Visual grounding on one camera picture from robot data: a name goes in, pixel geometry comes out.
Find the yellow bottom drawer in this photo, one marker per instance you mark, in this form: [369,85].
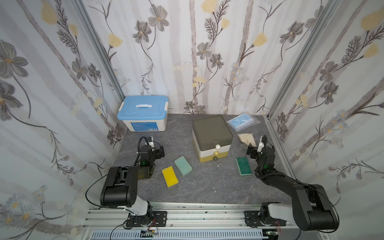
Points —
[211,158]

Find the aluminium corner frame post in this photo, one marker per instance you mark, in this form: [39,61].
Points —
[309,46]
[97,44]

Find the aluminium corner frame post right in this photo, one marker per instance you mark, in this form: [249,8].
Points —
[309,46]

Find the green scouring sponge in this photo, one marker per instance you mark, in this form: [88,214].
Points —
[243,166]

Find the blue lidded storage box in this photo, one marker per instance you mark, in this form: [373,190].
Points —
[144,113]

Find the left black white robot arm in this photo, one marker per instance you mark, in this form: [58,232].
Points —
[120,189]

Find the white slotted cable duct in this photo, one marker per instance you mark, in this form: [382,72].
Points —
[241,234]

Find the white drawer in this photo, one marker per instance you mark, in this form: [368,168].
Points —
[210,152]

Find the wrist white camera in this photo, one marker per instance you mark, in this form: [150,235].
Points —
[261,145]
[151,142]

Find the bag of cream latex gloves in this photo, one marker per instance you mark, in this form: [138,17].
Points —
[247,139]

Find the mint green sponge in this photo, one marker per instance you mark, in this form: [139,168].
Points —
[183,165]

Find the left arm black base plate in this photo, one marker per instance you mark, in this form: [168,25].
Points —
[156,218]

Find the bag of blue face masks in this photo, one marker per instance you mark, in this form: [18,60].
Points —
[242,121]

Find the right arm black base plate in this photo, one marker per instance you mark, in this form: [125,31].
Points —
[254,219]

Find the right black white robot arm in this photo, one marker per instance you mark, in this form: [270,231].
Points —
[311,208]

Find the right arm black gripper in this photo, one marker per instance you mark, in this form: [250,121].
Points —
[254,151]

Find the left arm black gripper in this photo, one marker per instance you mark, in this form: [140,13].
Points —
[159,151]

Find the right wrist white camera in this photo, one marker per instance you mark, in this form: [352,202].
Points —
[261,145]

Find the aluminium corner frame post left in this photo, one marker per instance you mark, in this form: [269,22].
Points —
[97,44]

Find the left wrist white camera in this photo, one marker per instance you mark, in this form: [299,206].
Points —
[151,142]

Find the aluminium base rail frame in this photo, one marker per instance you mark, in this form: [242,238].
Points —
[182,216]

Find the olive green drawer cabinet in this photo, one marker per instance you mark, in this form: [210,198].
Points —
[211,131]

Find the yellow sponge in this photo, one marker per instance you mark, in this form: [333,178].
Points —
[170,176]

